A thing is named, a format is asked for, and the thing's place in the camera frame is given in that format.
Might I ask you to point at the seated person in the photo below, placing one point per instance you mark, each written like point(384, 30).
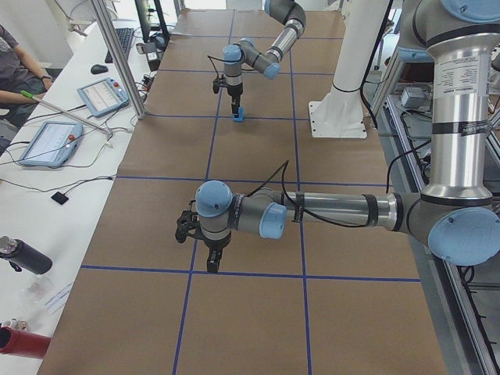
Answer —
point(20, 72)

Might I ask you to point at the teach pendant tablet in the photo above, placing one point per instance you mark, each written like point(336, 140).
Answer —
point(52, 145)
point(103, 96)

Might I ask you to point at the black computer mouse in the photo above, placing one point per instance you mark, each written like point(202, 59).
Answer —
point(98, 69)

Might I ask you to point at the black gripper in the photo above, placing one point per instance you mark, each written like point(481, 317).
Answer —
point(233, 92)
point(214, 244)

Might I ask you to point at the near teach pendant tablet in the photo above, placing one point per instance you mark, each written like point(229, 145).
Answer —
point(52, 145)

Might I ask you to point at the small black square pad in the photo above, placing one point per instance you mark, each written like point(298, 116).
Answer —
point(60, 198)

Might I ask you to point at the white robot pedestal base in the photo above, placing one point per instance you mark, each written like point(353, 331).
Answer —
point(340, 113)

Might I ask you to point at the blue block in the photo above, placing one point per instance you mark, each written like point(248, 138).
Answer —
point(238, 116)

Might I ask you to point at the black keyboard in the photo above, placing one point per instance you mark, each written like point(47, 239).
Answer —
point(125, 37)

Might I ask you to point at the black water bottle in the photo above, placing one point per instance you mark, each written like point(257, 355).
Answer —
point(22, 256)

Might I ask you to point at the far teach pendant tablet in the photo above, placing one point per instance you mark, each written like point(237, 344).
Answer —
point(103, 96)

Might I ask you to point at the red cylinder bottle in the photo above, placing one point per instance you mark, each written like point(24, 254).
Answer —
point(23, 343)

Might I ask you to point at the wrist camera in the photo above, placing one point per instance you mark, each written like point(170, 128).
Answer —
point(218, 83)
point(188, 225)

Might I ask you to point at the aluminium frame post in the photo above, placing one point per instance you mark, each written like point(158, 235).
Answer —
point(112, 42)

